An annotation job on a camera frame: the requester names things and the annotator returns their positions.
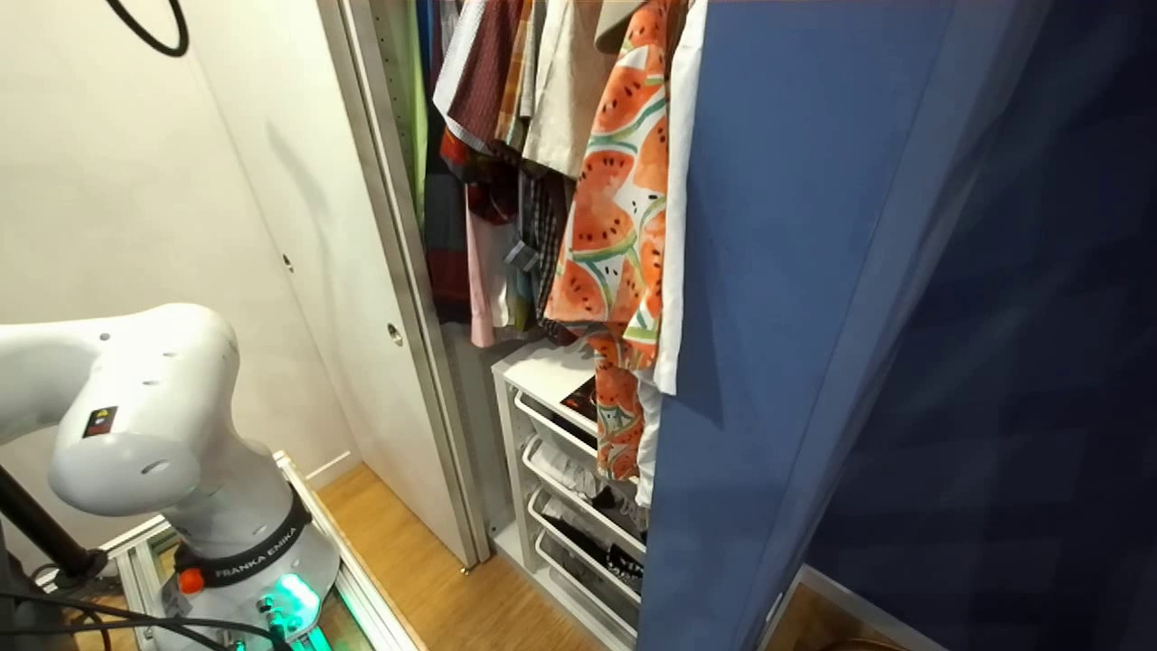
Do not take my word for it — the black folded item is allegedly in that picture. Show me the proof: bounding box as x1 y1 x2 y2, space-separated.
542 500 646 586

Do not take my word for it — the white long garment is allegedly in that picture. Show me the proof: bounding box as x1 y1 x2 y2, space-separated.
646 0 710 398

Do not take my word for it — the white sliding closet door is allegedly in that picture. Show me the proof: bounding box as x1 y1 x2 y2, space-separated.
171 0 480 571

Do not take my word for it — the black floor cable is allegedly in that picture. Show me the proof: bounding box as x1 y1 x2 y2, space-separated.
0 586 295 651

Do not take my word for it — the pink hanging garment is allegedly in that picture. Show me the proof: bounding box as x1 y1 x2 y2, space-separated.
465 216 512 355

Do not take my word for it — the cream hanging garment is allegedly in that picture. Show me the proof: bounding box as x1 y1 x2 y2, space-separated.
519 0 637 181

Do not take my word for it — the dark patterned garment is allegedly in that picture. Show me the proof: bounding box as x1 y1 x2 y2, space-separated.
501 164 575 335

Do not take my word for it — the maroon hanging shirt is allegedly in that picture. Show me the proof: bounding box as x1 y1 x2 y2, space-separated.
429 0 530 230

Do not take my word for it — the black stand pole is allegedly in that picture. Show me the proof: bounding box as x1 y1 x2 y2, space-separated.
0 465 114 586

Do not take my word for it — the watermelon print shirt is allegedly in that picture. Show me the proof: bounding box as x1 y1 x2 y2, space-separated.
542 0 693 483

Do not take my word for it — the green hanging garment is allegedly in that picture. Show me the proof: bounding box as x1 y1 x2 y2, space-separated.
369 0 435 229

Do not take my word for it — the dark plaid garment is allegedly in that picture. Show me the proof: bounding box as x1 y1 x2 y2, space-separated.
420 171 477 325

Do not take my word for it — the white folded item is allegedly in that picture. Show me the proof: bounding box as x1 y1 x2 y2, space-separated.
529 433 610 501

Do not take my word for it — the white wire drawer unit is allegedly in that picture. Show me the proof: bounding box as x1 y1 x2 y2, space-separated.
487 340 649 651

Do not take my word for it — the dark blue curtain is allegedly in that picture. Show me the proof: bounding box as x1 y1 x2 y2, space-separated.
804 0 1157 651

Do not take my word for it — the robot mounting platform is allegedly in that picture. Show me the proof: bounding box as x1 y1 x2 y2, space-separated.
113 448 422 651

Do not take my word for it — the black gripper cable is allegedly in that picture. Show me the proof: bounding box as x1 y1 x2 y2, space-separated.
101 0 196 60

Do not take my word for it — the black flat item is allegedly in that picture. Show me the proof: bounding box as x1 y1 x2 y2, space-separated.
555 373 601 428

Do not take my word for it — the blue hanging fabric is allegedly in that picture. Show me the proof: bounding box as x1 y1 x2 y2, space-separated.
634 0 1054 651

